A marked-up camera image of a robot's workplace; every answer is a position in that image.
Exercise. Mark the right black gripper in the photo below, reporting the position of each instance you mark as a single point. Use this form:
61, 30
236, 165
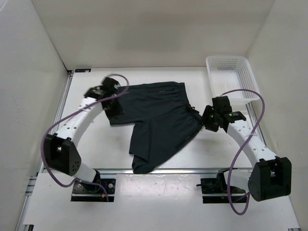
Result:
208, 110

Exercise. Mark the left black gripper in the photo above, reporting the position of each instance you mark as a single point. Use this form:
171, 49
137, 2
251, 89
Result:
119, 111

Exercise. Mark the dark navy sport shorts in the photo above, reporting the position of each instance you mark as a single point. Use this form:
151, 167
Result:
163, 119

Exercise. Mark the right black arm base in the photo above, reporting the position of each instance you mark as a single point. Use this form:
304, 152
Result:
214, 190

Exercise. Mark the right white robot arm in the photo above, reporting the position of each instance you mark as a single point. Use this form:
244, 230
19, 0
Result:
271, 175

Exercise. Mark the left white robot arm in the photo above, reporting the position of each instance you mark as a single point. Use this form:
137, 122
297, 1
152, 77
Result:
59, 150

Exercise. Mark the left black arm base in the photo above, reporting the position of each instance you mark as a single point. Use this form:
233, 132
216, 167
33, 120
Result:
91, 193

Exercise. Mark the white perforated plastic basket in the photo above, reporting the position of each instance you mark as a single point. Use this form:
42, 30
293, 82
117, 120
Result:
232, 74

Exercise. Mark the small dark label sticker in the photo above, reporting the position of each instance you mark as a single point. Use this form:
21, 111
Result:
83, 70

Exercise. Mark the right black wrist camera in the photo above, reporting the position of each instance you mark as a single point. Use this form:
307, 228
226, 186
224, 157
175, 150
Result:
221, 105

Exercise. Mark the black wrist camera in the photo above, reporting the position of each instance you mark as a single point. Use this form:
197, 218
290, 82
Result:
221, 105
109, 85

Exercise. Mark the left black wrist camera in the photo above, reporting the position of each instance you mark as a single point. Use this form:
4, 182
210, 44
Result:
109, 85

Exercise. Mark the front aluminium rail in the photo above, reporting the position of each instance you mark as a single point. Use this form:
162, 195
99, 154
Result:
163, 171

